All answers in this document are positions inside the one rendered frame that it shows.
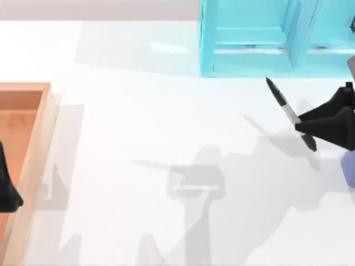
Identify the black marker pen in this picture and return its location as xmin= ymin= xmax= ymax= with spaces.
xmin=265 ymin=76 xmax=318 ymax=152

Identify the pale grey rounded box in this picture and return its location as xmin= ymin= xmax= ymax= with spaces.
xmin=347 ymin=54 xmax=355 ymax=83

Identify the light blue rack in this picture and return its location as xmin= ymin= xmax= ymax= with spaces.
xmin=199 ymin=0 xmax=355 ymax=79

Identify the shallow salmon-coloured box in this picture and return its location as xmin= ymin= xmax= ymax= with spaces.
xmin=0 ymin=81 xmax=60 ymax=266

